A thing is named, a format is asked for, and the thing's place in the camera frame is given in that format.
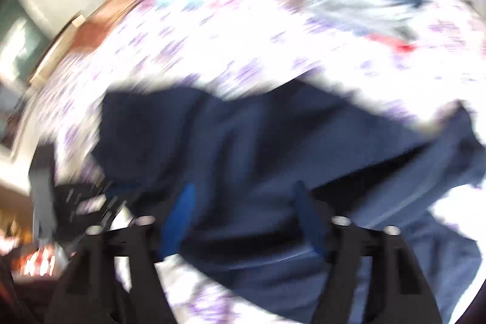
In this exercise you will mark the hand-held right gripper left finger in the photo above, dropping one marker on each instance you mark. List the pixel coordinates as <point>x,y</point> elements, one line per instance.
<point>181,210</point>

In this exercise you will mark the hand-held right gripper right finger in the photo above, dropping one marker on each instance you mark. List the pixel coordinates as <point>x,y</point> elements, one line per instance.
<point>308,214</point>

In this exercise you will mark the dark blue pants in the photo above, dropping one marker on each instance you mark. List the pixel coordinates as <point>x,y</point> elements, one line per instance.
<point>265,141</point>

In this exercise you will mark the floral white bed sheet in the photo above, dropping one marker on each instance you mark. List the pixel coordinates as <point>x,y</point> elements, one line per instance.
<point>212,43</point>

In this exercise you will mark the wooden bed frame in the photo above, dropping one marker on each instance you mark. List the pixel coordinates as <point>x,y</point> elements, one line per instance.
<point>110,12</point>

